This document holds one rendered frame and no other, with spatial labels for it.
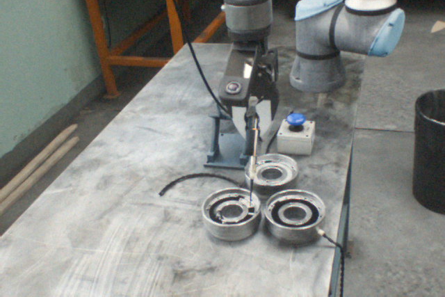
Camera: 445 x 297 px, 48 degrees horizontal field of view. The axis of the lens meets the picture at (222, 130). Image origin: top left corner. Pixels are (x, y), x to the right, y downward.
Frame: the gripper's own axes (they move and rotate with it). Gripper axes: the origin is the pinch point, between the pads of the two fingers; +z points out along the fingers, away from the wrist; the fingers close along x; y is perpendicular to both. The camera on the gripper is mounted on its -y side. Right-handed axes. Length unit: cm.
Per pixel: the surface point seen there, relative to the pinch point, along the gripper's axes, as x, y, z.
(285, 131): -2.6, 16.5, 8.8
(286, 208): -6.6, -6.4, 10.3
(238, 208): 1.9, -6.9, 11.1
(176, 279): 8.1, -23.2, 13.1
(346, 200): -14, 68, 68
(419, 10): -54, 361, 95
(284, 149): -2.7, 14.8, 12.1
